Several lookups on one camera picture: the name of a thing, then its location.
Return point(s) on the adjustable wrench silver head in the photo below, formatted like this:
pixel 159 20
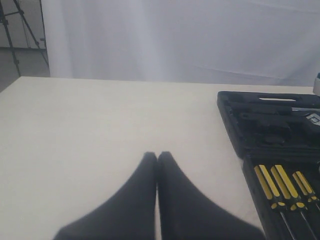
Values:
pixel 310 121

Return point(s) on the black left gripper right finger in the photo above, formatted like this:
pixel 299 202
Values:
pixel 187 214

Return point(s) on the middle yellow black screwdriver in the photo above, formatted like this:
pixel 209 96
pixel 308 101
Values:
pixel 290 193

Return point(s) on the claw hammer black handle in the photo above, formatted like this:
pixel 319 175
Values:
pixel 273 109

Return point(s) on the white backdrop curtain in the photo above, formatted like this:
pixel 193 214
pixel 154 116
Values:
pixel 249 42

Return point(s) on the black tripod stand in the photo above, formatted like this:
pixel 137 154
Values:
pixel 23 44

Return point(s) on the small yellow black screwdriver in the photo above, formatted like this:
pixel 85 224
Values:
pixel 306 189

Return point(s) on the black plastic tool case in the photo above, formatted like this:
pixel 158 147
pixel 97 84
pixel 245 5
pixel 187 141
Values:
pixel 289 145

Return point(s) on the large yellow black screwdriver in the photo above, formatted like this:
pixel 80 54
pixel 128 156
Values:
pixel 272 194

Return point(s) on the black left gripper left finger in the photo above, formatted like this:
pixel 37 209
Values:
pixel 128 215

